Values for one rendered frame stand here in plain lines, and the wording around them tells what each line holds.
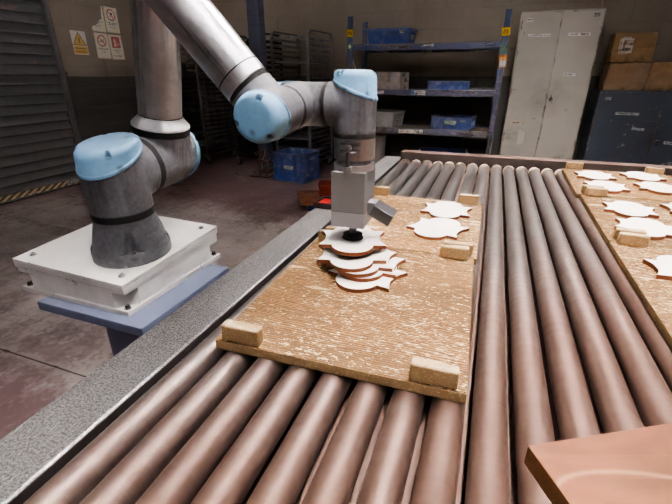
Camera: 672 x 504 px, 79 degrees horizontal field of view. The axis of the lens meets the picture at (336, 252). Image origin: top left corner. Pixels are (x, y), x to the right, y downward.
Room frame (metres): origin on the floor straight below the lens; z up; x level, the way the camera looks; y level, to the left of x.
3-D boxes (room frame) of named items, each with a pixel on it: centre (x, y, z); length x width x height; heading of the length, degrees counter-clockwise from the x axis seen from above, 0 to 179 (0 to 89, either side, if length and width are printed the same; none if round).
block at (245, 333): (0.48, 0.13, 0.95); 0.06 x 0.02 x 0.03; 72
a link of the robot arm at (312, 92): (0.77, 0.07, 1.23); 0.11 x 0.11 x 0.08; 72
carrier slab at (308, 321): (0.62, -0.06, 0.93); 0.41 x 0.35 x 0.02; 162
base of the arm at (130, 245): (0.78, 0.42, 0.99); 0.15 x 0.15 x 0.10
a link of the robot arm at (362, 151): (0.75, -0.03, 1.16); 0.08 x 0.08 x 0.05
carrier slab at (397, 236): (1.02, -0.20, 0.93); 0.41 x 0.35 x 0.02; 160
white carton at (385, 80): (5.68, -0.72, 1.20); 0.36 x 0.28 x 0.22; 57
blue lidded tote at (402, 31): (5.67, -0.69, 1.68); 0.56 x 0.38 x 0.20; 67
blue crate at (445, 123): (5.38, -1.49, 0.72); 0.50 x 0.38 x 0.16; 62
